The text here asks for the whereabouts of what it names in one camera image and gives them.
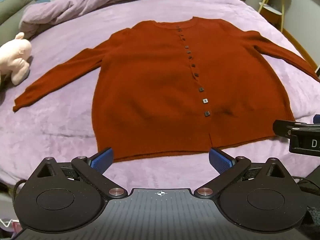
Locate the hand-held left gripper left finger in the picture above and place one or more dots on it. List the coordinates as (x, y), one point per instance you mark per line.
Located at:
(101, 160)

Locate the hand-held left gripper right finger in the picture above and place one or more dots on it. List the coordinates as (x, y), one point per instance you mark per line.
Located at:
(221, 160)

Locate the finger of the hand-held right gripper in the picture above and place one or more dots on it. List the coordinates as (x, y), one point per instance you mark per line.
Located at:
(282, 128)

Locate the red button cardigan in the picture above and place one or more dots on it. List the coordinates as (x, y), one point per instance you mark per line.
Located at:
(155, 85)

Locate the purple bed sheet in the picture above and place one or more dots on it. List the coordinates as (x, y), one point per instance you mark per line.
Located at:
(62, 120)

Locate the yellow metal stand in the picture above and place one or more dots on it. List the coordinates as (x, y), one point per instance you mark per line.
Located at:
(275, 7)

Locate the pink plush toy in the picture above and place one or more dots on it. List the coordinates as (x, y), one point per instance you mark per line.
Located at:
(17, 55)

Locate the purple rolled duvet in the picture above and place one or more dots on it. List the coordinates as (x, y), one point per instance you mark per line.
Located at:
(82, 2)

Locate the grey headboard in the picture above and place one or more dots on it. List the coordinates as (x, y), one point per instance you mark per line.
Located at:
(12, 6)

